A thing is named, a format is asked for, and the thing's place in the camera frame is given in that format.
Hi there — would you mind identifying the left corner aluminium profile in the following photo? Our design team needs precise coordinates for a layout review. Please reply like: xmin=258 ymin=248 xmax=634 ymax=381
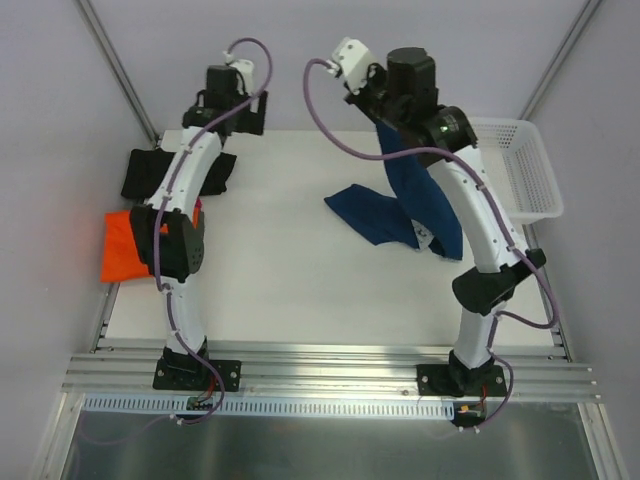
xmin=73 ymin=0 xmax=160 ymax=145

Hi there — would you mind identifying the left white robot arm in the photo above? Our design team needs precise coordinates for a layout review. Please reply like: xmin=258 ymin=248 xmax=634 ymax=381
xmin=130 ymin=60 xmax=268 ymax=388

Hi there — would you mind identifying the corner aluminium profile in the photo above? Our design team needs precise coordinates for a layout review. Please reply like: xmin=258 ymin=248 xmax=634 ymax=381
xmin=518 ymin=0 xmax=605 ymax=121
xmin=73 ymin=0 xmax=160 ymax=145

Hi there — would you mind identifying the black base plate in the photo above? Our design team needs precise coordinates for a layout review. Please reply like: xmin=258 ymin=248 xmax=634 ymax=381
xmin=416 ymin=362 xmax=507 ymax=398
xmin=152 ymin=358 xmax=242 ymax=392

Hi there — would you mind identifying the orange folded t shirt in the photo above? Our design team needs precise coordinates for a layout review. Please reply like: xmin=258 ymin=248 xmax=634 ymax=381
xmin=100 ymin=210 xmax=150 ymax=283

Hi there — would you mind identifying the blue t shirt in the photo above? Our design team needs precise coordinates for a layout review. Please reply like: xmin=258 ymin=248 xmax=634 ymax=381
xmin=323 ymin=117 xmax=464 ymax=262

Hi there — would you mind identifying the right corner aluminium profile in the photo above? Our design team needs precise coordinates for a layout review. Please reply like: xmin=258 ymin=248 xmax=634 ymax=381
xmin=518 ymin=0 xmax=605 ymax=121

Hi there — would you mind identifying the white plastic basket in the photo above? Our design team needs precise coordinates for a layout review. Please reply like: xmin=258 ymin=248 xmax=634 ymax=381
xmin=470 ymin=117 xmax=564 ymax=225

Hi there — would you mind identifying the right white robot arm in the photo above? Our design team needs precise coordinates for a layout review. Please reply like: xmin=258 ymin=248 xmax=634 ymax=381
xmin=332 ymin=40 xmax=546 ymax=395

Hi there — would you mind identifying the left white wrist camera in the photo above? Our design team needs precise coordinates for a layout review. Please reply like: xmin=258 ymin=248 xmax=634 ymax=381
xmin=223 ymin=51 xmax=255 ymax=96

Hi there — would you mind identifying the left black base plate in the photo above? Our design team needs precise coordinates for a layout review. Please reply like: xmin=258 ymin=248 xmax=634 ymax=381
xmin=152 ymin=358 xmax=242 ymax=392

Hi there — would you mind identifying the black folded t shirt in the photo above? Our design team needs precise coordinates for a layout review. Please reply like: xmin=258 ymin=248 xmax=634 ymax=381
xmin=121 ymin=148 xmax=237 ymax=201

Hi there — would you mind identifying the white slotted cable duct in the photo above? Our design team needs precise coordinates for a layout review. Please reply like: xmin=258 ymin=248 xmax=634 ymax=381
xmin=83 ymin=394 xmax=454 ymax=420

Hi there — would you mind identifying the grey folded t shirt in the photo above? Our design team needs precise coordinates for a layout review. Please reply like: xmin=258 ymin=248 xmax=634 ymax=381
xmin=192 ymin=208 xmax=205 ymax=239

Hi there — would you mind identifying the aluminium mounting rail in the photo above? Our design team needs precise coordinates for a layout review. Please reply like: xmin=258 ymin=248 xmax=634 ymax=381
xmin=62 ymin=339 xmax=604 ymax=403

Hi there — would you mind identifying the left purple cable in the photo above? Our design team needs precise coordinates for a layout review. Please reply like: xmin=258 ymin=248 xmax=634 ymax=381
xmin=152 ymin=37 xmax=274 ymax=351

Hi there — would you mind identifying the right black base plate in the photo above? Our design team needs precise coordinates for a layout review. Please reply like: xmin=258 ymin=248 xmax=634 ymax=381
xmin=416 ymin=362 xmax=507 ymax=398

